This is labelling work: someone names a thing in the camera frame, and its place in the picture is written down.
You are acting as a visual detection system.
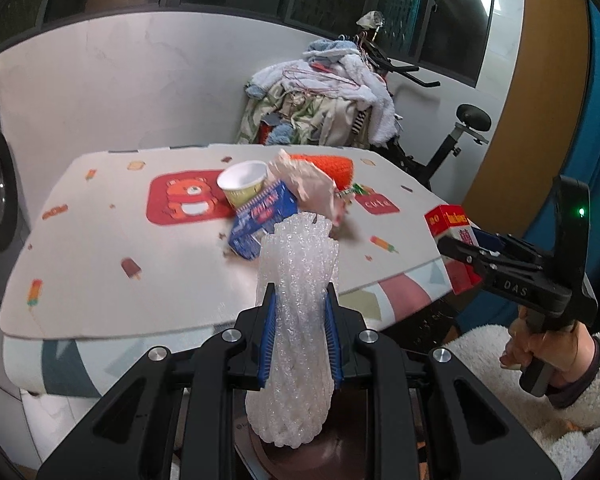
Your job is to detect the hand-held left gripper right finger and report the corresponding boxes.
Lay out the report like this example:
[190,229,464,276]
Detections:
[322,282,563,480]

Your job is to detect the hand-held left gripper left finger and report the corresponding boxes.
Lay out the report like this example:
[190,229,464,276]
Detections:
[36,282,281,480]

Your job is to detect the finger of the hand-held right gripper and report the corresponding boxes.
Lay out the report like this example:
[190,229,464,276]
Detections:
[495,233,547,264]
[437,234,507,282]

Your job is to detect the red cigarette box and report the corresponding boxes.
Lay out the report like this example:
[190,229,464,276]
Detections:
[424,204,483,295]

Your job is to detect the clear bubble wrap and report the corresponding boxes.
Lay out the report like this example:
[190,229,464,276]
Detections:
[244,212,342,448]

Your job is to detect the round brown trash bin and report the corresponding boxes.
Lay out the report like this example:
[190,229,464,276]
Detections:
[232,390,431,480]

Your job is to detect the green snack wrapper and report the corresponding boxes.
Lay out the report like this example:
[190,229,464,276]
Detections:
[334,183,376,201]

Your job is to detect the green paper cup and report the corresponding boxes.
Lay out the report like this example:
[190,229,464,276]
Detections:
[216,160,270,209]

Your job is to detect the person's right hand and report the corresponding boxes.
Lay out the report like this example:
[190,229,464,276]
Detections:
[500,306,600,389]

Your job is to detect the pastel patterned tablecloth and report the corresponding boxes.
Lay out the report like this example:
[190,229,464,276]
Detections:
[2,259,456,402]

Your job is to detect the black exercise bike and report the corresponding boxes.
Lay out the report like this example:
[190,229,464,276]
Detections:
[355,10,493,192]

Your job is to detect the blue cardboard box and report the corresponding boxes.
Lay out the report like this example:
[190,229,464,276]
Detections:
[228,180,301,261]

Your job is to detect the pink plastic bag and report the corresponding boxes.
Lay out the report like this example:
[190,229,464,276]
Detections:
[266,149,348,226]

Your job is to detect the orange knitted cloth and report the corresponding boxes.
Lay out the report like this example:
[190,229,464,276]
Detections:
[290,154,356,192]

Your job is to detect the printed table mat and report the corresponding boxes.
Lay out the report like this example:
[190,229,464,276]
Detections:
[0,142,456,341]

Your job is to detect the pile of clothes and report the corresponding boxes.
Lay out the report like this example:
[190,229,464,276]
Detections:
[237,37,401,148]

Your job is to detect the wooden door frame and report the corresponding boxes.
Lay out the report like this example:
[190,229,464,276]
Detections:
[462,0,593,241]

